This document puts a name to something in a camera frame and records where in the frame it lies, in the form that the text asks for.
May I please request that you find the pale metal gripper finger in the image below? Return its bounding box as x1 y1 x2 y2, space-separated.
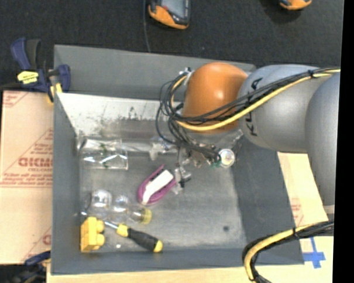
173 164 194 182
171 180 188 195

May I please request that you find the grey metal bin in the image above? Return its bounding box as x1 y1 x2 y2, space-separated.
44 44 314 283

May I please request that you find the small clear plastic thing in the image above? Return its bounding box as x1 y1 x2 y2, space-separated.
148 138 178 163

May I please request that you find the clear plastic box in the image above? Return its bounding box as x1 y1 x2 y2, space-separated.
75 135 130 171

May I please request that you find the brown cardboard board red print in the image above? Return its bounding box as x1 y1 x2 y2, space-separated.
0 89 335 281

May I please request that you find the purple and white brush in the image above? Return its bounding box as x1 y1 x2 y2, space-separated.
136 162 178 208

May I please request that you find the yellow and black screwdriver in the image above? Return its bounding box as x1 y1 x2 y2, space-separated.
102 220 164 254

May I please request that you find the yellow toy brick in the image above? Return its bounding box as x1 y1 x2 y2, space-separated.
78 216 108 254

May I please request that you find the clear bottle with yellow cap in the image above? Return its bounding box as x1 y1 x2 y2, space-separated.
81 189 154 226

